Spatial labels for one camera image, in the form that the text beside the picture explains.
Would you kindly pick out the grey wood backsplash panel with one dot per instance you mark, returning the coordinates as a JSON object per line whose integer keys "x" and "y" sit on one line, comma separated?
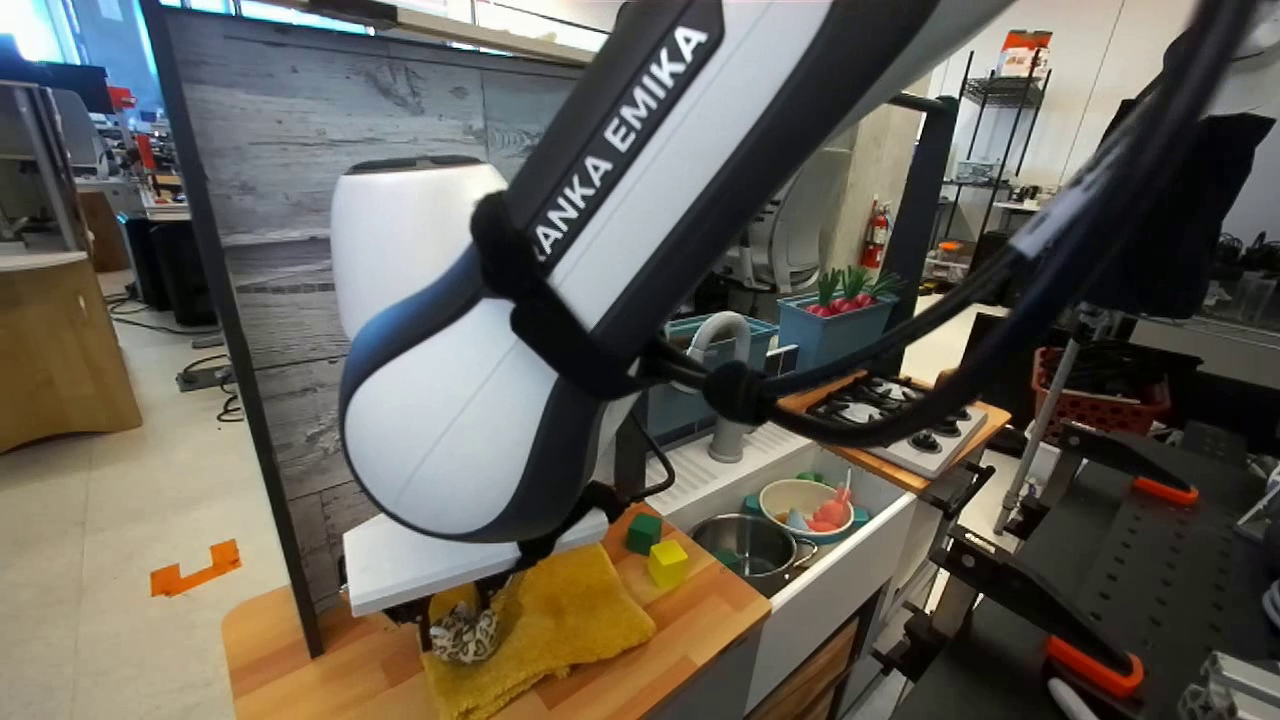
{"x": 294, "y": 163}

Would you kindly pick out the white Franka Panda arm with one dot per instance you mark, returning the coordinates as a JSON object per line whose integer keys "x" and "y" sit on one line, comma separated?
{"x": 453, "y": 400}

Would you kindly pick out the grey toy stove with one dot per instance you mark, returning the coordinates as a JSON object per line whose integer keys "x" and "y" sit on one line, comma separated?
{"x": 934, "y": 432}

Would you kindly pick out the black jacket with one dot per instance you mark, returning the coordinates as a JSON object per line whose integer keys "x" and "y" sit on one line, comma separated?
{"x": 1201, "y": 212}

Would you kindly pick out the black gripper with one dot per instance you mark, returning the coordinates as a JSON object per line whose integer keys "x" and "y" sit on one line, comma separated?
{"x": 480, "y": 603}

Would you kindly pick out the grey toy faucet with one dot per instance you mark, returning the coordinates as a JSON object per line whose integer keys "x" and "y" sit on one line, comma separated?
{"x": 730, "y": 442}

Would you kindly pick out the teal planter with plants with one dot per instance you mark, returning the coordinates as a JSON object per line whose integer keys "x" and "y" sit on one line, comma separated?
{"x": 834, "y": 342}

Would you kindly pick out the wooden cabinet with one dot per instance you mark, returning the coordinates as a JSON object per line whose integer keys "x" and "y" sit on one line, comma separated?
{"x": 61, "y": 347}

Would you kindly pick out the yellow cube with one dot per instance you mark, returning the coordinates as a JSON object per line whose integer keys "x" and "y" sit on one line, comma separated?
{"x": 664, "y": 562}

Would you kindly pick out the pink toy spoon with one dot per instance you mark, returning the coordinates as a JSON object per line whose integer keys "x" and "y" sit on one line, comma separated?
{"x": 828, "y": 514}

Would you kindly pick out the white teal bowl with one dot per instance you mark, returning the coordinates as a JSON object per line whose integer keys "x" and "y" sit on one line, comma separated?
{"x": 791, "y": 503}

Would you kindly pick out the spotted beige plush toy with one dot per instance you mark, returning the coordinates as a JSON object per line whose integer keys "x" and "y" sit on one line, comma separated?
{"x": 466, "y": 641}

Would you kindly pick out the orange box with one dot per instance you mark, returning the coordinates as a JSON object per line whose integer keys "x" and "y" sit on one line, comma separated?
{"x": 1025, "y": 54}

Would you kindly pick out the red plastic basket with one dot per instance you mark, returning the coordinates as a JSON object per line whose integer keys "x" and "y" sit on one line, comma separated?
{"x": 1123, "y": 392}

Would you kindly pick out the black kitchen frame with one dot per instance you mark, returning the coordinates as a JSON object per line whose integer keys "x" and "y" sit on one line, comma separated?
{"x": 201, "y": 203}

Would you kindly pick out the steel pot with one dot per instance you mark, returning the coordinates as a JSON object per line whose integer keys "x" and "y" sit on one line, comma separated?
{"x": 745, "y": 546}

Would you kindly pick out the yellow terry towel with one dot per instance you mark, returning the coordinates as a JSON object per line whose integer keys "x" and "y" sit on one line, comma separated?
{"x": 587, "y": 613}

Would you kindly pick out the red fire extinguisher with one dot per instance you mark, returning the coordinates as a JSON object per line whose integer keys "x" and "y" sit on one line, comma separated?
{"x": 874, "y": 240}

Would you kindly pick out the black perforated breadboard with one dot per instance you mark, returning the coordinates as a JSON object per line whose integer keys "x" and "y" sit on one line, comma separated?
{"x": 1146, "y": 573}

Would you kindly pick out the white toy sink basin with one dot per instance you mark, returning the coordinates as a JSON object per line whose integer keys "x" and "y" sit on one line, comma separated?
{"x": 824, "y": 586}

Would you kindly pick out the silver stand pole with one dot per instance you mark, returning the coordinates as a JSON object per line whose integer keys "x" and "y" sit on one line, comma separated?
{"x": 1045, "y": 427}

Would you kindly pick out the green ball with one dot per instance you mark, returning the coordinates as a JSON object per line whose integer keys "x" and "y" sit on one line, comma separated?
{"x": 646, "y": 533}

